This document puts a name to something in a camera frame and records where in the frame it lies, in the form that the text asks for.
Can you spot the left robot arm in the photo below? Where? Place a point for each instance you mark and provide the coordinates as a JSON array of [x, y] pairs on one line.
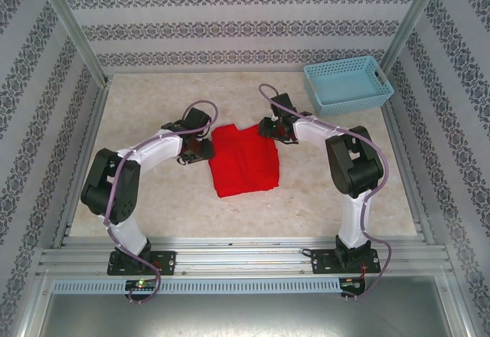
[[115, 191]]

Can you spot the blue plastic basket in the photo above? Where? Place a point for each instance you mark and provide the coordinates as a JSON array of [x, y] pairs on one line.
[[344, 88]]

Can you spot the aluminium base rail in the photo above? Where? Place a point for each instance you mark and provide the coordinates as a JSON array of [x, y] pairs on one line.
[[245, 254]]

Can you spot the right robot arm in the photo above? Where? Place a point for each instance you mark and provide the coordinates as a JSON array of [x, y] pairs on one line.
[[352, 161]]

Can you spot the aluminium frame post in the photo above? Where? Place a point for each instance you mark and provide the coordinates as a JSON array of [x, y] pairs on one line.
[[63, 15], [413, 15]]

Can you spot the red t-shirt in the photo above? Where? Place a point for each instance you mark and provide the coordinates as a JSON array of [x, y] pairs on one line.
[[245, 161]]

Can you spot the aluminium side rail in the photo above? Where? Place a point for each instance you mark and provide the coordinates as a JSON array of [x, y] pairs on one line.
[[80, 153], [409, 176]]

